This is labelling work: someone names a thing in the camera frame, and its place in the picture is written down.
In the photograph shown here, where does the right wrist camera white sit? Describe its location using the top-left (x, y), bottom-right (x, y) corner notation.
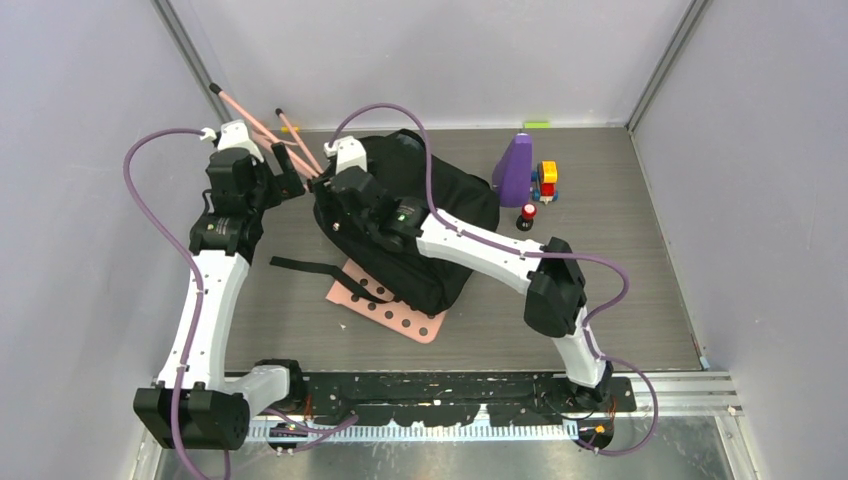
top-left (323, 136), bottom-right (368, 174)

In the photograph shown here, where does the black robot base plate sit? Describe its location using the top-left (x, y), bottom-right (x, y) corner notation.
top-left (271, 371), bottom-right (637, 427)

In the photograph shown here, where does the pink perforated board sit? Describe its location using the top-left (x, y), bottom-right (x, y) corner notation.
top-left (325, 259), bottom-right (448, 344)

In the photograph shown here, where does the black student backpack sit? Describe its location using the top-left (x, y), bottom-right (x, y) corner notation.
top-left (311, 129), bottom-right (500, 315)

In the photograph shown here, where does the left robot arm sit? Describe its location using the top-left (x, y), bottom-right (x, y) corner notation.
top-left (133, 140), bottom-right (307, 450)

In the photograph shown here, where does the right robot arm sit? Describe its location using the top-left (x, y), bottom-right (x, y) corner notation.
top-left (312, 167), bottom-right (613, 411)

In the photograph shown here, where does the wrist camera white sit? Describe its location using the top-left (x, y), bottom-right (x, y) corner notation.
top-left (199, 120), bottom-right (265, 163)
top-left (323, 136), bottom-right (368, 174)

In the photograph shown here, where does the colourful toy block car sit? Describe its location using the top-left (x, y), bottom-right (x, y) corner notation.
top-left (531, 160), bottom-right (558, 204)

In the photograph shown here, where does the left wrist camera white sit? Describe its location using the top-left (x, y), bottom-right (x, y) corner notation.
top-left (199, 120), bottom-right (265, 163)

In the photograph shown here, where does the pink metal stool frame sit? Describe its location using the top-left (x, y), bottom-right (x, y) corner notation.
top-left (208, 82), bottom-right (324, 179)

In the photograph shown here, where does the red cap glue bottle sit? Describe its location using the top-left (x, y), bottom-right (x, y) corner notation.
top-left (516, 203), bottom-right (537, 232)

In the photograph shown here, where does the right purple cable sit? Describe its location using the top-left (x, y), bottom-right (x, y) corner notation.
top-left (327, 103), bottom-right (660, 460)

